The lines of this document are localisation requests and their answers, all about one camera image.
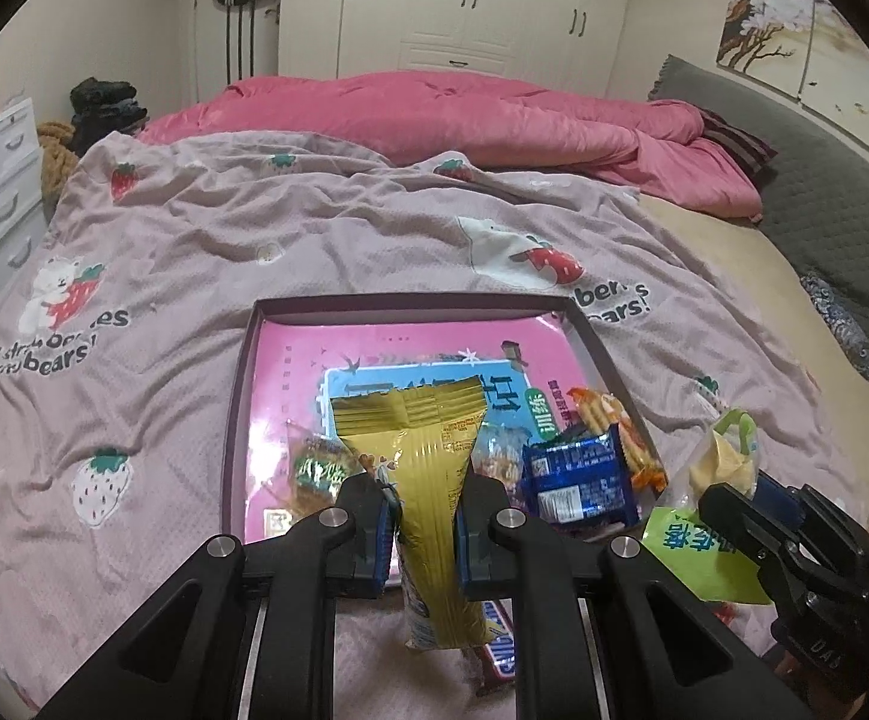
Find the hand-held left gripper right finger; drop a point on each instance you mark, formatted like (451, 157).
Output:
(554, 600)

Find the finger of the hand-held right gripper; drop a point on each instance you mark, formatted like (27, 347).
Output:
(783, 502)
(741, 525)

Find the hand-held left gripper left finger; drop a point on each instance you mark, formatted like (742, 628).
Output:
(284, 600)

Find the lime green snack packet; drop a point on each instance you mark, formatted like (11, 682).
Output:
(696, 547)

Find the brown chocolate bar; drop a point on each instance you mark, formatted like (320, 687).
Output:
(498, 641)

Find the yellow green pastry packet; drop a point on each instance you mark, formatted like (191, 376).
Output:
(723, 457)
(322, 469)

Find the blue cookie packet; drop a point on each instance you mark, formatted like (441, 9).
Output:
(576, 480)

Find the clear red candy packet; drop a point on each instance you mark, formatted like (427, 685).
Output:
(502, 457)

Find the yellow wafer packet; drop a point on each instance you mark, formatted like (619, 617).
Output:
(434, 502)

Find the orange cracker packet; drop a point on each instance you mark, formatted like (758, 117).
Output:
(618, 427)

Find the shallow dark cardboard box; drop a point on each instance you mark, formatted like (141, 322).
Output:
(233, 427)

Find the patterned dark cloth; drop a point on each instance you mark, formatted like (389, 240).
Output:
(846, 322)

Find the pink book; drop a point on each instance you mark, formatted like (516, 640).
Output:
(292, 390)

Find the beige bed sheet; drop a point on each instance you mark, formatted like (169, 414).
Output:
(741, 277)

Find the grey headboard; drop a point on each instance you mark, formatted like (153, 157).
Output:
(839, 202)

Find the striped pillow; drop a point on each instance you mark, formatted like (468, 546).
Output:
(738, 139)

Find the printed strawberry blanket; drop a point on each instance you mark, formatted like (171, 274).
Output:
(254, 225)

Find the yellow knit blanket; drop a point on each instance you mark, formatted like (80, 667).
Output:
(56, 161)

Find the pink quilt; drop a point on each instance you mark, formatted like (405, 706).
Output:
(442, 112)

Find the dark clothes pile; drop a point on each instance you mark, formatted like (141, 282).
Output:
(104, 109)

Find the black striped hanging jacket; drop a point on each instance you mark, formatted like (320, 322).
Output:
(243, 30)

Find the white wardrobe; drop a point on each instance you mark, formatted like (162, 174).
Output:
(442, 0)

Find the wall poster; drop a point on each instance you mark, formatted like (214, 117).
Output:
(794, 15)

